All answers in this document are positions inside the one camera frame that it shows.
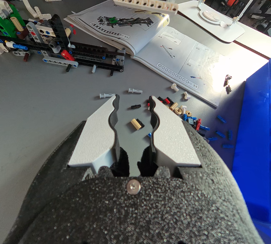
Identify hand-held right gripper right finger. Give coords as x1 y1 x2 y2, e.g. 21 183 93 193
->
149 95 202 177

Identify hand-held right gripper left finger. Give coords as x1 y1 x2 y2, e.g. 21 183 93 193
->
67 95 121 175

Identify long white lego beam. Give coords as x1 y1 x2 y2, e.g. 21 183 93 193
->
112 0 179 15

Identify pile of small lego pieces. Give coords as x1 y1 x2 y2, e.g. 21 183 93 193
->
147 96 210 137

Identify tan and black lego pin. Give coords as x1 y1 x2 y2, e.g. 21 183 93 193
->
130 118 145 130

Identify lego truck chassis assembly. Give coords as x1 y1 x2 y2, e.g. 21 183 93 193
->
0 0 126 77

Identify scattered blue lego pins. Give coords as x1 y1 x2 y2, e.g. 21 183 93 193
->
208 115 234 149

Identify white curved lego panel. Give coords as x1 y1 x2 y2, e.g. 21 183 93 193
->
20 0 40 18

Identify open instruction booklet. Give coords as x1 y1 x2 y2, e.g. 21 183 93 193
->
64 0 230 108

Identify blue plastic bin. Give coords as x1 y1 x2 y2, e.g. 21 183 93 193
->
232 58 271 244

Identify white desk stand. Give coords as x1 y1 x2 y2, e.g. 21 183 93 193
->
177 0 258 43

